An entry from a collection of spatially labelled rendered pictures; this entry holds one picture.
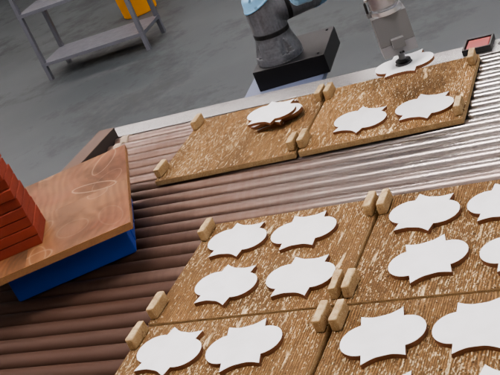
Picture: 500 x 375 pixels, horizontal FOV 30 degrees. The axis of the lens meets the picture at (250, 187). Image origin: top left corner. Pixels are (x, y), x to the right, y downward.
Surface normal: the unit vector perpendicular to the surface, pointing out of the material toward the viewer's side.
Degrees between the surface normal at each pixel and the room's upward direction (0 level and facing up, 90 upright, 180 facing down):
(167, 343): 0
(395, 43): 90
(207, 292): 0
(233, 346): 0
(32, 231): 90
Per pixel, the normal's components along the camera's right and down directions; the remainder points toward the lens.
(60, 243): -0.37, -0.84
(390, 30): 0.04, 0.42
